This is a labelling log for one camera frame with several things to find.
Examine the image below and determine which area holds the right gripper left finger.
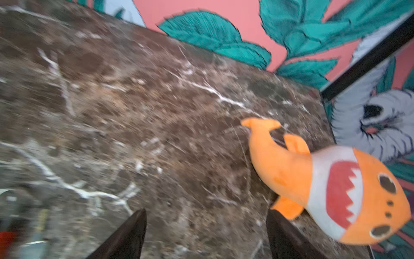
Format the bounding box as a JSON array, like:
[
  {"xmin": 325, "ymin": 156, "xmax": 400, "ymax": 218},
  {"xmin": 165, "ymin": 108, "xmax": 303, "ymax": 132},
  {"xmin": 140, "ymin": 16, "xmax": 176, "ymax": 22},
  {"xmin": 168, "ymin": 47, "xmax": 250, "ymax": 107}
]
[{"xmin": 87, "ymin": 209, "xmax": 147, "ymax": 259}]

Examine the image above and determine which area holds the red padlock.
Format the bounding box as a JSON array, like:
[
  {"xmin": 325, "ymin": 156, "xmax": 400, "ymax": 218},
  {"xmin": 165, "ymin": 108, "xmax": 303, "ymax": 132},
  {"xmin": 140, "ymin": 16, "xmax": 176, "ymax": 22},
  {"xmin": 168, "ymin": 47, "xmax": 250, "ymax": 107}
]
[{"xmin": 0, "ymin": 230, "xmax": 49, "ymax": 259}]

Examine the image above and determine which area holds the orange shark plush toy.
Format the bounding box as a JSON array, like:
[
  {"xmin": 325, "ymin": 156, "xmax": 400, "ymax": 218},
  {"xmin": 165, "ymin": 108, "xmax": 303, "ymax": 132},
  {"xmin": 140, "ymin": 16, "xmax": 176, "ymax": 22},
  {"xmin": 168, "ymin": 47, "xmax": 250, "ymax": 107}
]
[{"xmin": 240, "ymin": 118, "xmax": 412, "ymax": 246}]

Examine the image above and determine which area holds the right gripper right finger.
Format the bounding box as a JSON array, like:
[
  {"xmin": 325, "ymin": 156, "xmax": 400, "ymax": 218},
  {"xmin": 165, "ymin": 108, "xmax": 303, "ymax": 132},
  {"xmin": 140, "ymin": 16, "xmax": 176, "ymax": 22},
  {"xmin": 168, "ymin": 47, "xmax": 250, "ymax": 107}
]
[{"xmin": 266, "ymin": 209, "xmax": 327, "ymax": 259}]

